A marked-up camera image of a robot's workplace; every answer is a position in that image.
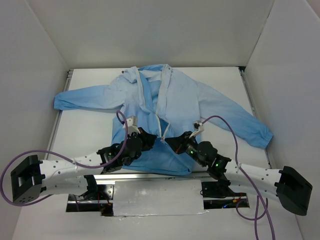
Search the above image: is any light blue zip jacket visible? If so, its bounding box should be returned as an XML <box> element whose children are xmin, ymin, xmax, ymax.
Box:
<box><xmin>53</xmin><ymin>64</ymin><xmax>273</xmax><ymax>176</ymax></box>

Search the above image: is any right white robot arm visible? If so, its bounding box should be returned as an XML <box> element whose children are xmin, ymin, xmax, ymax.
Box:
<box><xmin>165</xmin><ymin>131</ymin><xmax>313</xmax><ymax>216</ymax></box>

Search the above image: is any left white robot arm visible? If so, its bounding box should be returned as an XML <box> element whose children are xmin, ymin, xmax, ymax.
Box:
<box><xmin>10</xmin><ymin>127</ymin><xmax>157</xmax><ymax>205</ymax></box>

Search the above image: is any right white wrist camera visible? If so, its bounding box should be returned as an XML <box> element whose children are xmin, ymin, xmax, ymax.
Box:
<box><xmin>190</xmin><ymin>120</ymin><xmax>204</xmax><ymax>138</ymax></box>

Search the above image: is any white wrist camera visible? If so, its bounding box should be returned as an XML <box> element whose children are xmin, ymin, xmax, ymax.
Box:
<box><xmin>126</xmin><ymin>115</ymin><xmax>141</xmax><ymax>135</ymax></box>
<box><xmin>190</xmin><ymin>120</ymin><xmax>204</xmax><ymax>138</ymax></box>

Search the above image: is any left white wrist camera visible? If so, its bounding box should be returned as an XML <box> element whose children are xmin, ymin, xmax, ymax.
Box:
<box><xmin>126</xmin><ymin>115</ymin><xmax>141</xmax><ymax>135</ymax></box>

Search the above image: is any aluminium rail frame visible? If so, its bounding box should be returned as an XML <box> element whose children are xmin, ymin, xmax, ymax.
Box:
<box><xmin>37</xmin><ymin>65</ymin><xmax>279</xmax><ymax>213</ymax></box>

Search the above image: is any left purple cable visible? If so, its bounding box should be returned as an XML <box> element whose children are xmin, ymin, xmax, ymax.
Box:
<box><xmin>0</xmin><ymin>110</ymin><xmax>130</xmax><ymax>207</ymax></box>

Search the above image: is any purple cable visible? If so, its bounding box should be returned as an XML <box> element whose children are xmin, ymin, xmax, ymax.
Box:
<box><xmin>201</xmin><ymin>115</ymin><xmax>276</xmax><ymax>240</ymax></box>
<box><xmin>0</xmin><ymin>110</ymin><xmax>130</xmax><ymax>207</ymax></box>

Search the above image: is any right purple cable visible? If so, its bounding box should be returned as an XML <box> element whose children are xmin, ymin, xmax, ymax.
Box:
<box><xmin>201</xmin><ymin>115</ymin><xmax>276</xmax><ymax>240</ymax></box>

